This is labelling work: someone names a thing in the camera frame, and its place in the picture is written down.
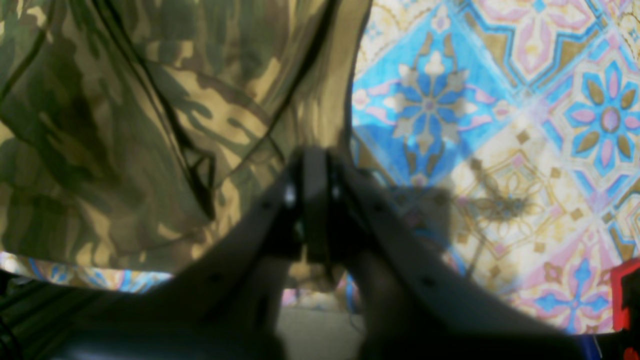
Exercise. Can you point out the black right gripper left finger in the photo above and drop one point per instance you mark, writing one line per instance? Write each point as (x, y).
(226, 305)

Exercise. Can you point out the camouflage T-shirt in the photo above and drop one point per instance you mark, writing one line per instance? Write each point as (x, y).
(135, 134)

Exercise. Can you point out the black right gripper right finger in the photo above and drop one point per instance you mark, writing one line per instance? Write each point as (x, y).
(415, 307)

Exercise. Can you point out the patterned tile tablecloth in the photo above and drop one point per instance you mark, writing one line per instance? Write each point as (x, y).
(508, 132)

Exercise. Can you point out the red black clamp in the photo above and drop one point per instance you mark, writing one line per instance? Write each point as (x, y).
(625, 288)

